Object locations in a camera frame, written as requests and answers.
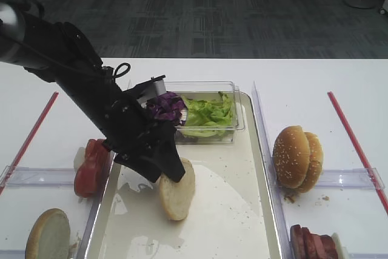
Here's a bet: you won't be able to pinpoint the white left pusher block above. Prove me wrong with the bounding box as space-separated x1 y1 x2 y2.
73 147 85 171

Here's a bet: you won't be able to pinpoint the long clear divider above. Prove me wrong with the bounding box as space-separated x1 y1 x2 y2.
75 152 121 258
252 82 294 258

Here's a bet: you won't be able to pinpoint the left lower clear rail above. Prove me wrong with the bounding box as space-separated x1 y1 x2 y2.
0 250 25 259

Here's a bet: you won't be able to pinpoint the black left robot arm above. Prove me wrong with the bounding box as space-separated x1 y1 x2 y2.
1 2 185 182

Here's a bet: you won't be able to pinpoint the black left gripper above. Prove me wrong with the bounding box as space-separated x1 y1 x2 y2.
105 90 186 183

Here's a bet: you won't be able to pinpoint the right long clear divider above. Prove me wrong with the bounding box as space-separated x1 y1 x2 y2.
252 82 294 258

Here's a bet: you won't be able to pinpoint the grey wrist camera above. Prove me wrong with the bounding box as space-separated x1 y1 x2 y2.
129 75 167 104

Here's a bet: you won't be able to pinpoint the right red strip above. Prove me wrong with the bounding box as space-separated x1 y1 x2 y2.
327 92 387 212

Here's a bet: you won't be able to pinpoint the front tomato slice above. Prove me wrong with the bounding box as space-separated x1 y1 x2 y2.
74 146 110 198

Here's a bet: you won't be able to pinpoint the sesame bun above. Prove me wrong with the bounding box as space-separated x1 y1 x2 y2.
272 126 310 189
297 132 324 193

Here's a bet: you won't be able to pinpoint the clear plastic salad container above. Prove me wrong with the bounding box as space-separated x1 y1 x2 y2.
166 81 245 144

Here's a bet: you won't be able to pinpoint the right sesame top bun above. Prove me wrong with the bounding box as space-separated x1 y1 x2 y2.
297 132 324 193

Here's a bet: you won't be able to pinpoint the left long clear divider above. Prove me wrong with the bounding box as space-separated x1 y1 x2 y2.
75 152 121 258

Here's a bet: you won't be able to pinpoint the left red strip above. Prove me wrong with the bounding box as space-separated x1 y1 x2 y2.
0 92 59 194

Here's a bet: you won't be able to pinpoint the rear tomato slice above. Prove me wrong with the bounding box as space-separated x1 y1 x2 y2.
84 139 107 161

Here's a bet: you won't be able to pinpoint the white pusher block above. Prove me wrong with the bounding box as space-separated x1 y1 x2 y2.
73 147 85 171
331 232 350 259

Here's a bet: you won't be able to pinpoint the tomato slice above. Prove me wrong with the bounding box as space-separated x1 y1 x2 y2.
84 139 107 161
74 146 110 198

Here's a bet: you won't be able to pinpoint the right upper clear rail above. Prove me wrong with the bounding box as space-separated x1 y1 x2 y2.
315 168 385 190

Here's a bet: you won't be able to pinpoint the left sesame top bun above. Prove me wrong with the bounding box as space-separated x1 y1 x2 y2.
272 126 310 189

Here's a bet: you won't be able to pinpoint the sliced meat patties stack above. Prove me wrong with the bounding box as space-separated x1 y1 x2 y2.
290 224 340 259

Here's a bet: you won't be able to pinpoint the red strip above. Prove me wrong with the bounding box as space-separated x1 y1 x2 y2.
0 92 59 194
327 92 387 212

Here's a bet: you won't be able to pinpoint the clear rail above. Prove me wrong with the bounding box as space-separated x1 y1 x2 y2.
346 253 388 259
315 168 385 190
0 250 25 259
1 166 76 187

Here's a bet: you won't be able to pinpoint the left upper clear rail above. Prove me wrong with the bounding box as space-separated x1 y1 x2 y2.
1 166 76 187

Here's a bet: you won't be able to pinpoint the right lower clear rail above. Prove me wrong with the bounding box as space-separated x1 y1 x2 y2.
346 253 388 259

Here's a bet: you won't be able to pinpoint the green lettuce leaves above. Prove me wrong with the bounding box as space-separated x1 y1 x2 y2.
181 92 234 138

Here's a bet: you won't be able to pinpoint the bun half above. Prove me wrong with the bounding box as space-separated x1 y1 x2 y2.
159 158 196 221
24 208 70 259

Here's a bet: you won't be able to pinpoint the white right pusher block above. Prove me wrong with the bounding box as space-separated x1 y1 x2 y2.
331 232 350 259

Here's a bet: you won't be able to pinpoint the purple cabbage leaves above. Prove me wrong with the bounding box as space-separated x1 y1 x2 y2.
146 91 187 126

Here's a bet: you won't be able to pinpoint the metal baking tray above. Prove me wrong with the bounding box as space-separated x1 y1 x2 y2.
89 93 281 258

